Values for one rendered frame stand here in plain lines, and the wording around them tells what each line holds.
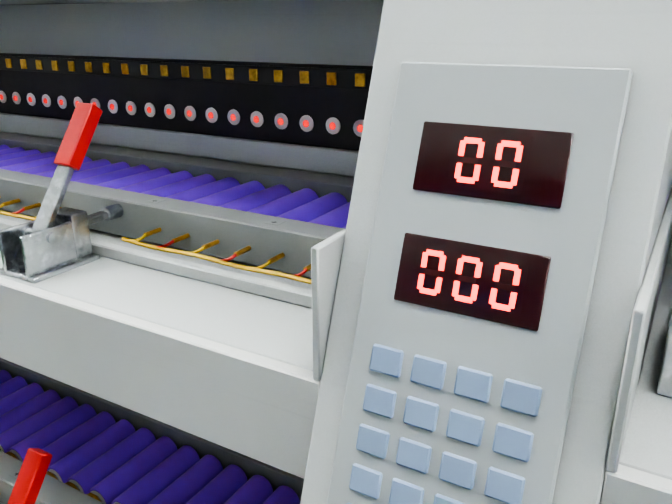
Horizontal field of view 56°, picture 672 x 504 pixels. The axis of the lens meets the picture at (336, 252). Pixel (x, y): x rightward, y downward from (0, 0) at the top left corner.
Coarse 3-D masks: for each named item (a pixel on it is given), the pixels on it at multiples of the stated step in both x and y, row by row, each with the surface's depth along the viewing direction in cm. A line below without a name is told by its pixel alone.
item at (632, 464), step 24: (648, 264) 19; (648, 288) 17; (648, 312) 18; (648, 336) 24; (624, 360) 17; (648, 360) 24; (624, 384) 17; (648, 384) 22; (624, 408) 17; (648, 408) 21; (624, 432) 18; (648, 432) 20; (624, 456) 18; (648, 456) 18; (624, 480) 18; (648, 480) 18
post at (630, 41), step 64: (384, 0) 22; (448, 0) 20; (512, 0) 20; (576, 0) 19; (640, 0) 18; (384, 64) 21; (512, 64) 19; (576, 64) 19; (640, 64) 18; (384, 128) 21; (640, 128) 18; (640, 192) 18; (640, 256) 18; (320, 384) 22; (576, 384) 18; (320, 448) 22; (576, 448) 18
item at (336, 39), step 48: (240, 0) 49; (288, 0) 47; (336, 0) 45; (0, 48) 63; (48, 48) 60; (96, 48) 57; (144, 48) 54; (192, 48) 52; (240, 48) 49; (288, 48) 47; (336, 48) 45; (96, 144) 57
